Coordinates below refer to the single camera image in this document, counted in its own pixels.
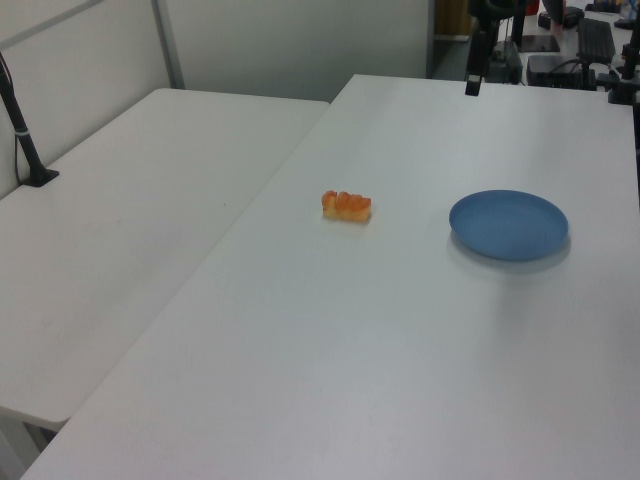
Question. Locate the white adjacent table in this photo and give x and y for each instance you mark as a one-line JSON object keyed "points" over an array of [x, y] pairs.
{"points": [[125, 210]]}

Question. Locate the orange-brown bread loaf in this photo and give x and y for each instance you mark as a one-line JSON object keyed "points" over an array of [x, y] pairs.
{"points": [[347, 206]]}

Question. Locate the black electronics box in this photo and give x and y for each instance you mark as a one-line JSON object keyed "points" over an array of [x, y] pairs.
{"points": [[555, 70]]}

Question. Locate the black camera stand pole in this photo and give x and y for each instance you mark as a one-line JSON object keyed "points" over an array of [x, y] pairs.
{"points": [[22, 135]]}

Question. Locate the black camera stand clamp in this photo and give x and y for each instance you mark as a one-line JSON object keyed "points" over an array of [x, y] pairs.
{"points": [[625, 82]]}

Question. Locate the grey partition frame post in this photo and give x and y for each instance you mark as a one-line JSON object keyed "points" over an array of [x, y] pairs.
{"points": [[169, 45]]}

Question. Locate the blue round plate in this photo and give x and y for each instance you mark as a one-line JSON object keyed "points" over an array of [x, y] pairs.
{"points": [[507, 225]]}

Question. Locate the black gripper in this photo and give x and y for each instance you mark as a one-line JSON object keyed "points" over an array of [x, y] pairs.
{"points": [[492, 9]]}

